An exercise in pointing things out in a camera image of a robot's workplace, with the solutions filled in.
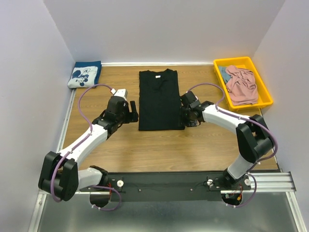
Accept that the black t-shirt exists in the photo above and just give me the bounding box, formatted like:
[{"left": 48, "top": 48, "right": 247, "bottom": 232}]
[{"left": 139, "top": 69, "right": 184, "bottom": 131}]

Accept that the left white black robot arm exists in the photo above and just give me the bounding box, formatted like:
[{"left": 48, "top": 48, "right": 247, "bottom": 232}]
[{"left": 38, "top": 96, "right": 139, "bottom": 202}]

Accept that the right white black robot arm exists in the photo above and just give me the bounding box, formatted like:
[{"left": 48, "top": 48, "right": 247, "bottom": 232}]
[{"left": 182, "top": 100, "right": 278, "bottom": 189}]

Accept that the folded blue cartoon t-shirt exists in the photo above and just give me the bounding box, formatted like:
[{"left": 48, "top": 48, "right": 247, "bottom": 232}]
[{"left": 67, "top": 61, "right": 102, "bottom": 89}]

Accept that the light blue garment in bin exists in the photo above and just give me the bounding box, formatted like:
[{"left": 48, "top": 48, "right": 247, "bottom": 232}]
[{"left": 218, "top": 66, "right": 231, "bottom": 84}]

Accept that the pink t-shirt in bin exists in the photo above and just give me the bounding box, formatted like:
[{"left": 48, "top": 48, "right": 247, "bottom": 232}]
[{"left": 225, "top": 65, "right": 258, "bottom": 106}]

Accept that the yellow plastic bin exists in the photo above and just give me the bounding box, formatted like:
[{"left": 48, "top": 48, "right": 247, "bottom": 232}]
[{"left": 213, "top": 57, "right": 273, "bottom": 111}]

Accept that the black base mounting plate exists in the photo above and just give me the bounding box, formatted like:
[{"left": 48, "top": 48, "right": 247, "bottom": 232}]
[{"left": 79, "top": 171, "right": 252, "bottom": 203}]

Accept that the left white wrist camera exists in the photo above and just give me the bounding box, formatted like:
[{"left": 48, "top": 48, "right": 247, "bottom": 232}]
[{"left": 110, "top": 89, "right": 127, "bottom": 103}]

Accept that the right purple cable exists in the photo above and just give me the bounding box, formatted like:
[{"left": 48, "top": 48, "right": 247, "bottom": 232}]
[{"left": 187, "top": 83, "right": 279, "bottom": 209}]

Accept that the purple cable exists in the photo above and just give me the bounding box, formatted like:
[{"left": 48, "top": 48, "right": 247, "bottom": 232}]
[
  {"left": 52, "top": 84, "right": 123, "bottom": 212},
  {"left": 187, "top": 83, "right": 279, "bottom": 209}
]

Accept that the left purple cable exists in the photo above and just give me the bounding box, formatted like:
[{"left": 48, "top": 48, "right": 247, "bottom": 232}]
[{"left": 52, "top": 84, "right": 123, "bottom": 212}]

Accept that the aluminium frame rail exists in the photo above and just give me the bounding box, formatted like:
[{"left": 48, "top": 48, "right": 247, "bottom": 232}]
[{"left": 40, "top": 172, "right": 296, "bottom": 194}]

